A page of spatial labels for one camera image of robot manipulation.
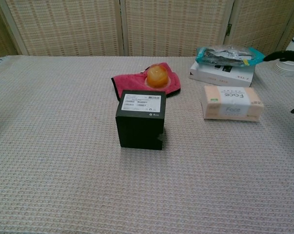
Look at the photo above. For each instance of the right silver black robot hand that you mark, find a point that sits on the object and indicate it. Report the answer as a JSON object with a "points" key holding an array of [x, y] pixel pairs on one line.
{"points": [[288, 56]]}

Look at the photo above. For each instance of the flat white carton box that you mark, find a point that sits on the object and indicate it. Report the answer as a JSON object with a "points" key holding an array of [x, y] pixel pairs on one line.
{"points": [[220, 76]]}

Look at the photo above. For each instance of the black cube box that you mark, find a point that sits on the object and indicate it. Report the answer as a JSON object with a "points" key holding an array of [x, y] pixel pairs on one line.
{"points": [[139, 126]]}

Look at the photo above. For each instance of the white stacked cups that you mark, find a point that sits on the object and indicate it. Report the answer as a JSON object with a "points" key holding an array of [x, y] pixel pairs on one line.
{"points": [[287, 68]]}

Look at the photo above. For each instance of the teal plastic snack package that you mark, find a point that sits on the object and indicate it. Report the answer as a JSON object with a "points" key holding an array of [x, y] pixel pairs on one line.
{"points": [[224, 57]]}

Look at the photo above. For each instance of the red cloth with black trim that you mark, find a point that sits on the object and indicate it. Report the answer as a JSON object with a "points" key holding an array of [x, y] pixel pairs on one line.
{"points": [[127, 81]]}

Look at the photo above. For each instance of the woven bamboo folding screen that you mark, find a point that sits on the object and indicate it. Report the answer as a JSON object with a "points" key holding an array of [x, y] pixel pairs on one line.
{"points": [[76, 26]]}

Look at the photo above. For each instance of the woven beige tablecloth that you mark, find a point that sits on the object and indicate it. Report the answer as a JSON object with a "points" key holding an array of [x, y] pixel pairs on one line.
{"points": [[88, 170]]}

